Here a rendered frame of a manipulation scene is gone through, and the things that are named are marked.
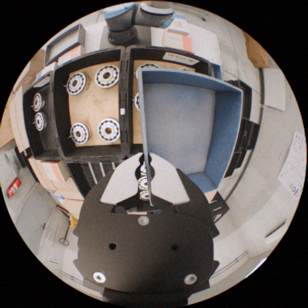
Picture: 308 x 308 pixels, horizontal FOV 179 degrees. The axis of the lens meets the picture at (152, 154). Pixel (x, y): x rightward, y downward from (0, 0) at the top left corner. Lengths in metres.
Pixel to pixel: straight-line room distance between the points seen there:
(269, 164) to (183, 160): 2.94
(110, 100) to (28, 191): 3.21
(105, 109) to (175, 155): 0.33
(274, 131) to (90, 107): 3.14
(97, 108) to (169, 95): 0.33
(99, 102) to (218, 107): 0.40
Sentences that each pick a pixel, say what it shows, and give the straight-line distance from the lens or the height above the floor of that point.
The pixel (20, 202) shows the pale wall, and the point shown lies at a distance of 3.29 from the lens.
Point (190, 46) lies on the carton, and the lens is 0.64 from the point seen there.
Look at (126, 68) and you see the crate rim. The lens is 0.35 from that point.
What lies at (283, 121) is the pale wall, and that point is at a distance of 2.97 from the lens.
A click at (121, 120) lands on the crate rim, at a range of 0.32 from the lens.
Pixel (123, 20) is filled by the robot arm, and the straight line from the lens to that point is 0.50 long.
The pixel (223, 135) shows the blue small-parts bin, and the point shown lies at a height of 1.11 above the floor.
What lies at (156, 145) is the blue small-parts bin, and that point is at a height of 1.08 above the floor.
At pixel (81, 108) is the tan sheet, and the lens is 0.48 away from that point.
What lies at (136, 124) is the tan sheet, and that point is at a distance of 0.42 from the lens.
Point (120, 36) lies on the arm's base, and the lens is 0.58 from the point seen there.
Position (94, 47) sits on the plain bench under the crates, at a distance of 0.73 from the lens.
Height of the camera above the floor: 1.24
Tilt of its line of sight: 60 degrees down
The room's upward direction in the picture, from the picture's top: 165 degrees clockwise
